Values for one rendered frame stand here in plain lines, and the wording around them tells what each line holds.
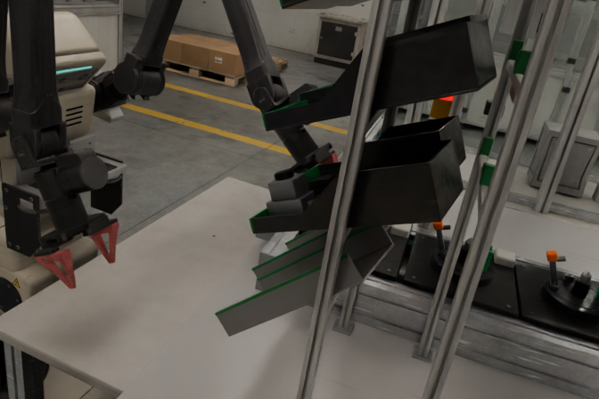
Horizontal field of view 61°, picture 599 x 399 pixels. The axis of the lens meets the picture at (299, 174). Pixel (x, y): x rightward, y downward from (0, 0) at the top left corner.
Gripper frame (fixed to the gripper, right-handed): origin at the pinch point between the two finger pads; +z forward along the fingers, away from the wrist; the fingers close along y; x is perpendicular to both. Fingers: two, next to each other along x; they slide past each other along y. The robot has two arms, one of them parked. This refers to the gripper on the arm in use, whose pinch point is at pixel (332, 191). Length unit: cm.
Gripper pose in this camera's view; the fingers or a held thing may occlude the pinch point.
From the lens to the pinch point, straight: 108.4
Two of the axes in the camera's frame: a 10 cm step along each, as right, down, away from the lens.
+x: -6.2, 4.5, 6.4
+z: 5.7, 8.2, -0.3
